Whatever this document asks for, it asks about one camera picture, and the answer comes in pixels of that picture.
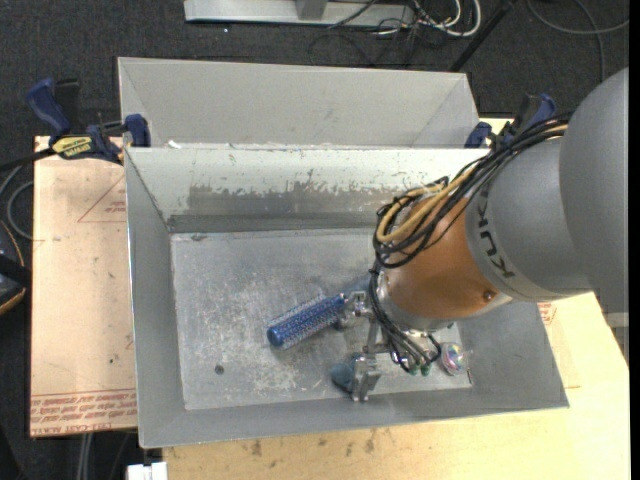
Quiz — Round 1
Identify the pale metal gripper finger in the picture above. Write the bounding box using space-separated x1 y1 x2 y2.
342 291 374 330
349 351 384 403

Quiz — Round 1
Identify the grey-blue rounded lump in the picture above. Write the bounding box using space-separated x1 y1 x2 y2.
330 362 358 394

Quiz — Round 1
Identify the blue bristled hair roller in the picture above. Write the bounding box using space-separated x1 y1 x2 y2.
266 292 348 351

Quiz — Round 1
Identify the clear iridescent glass thing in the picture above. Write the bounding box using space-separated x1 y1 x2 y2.
439 341 474 377

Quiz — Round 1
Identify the grey metal bin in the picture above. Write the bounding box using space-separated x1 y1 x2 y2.
117 56 571 450

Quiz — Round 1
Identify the brown cardboard board, red print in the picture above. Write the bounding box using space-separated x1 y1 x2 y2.
29 135 584 439

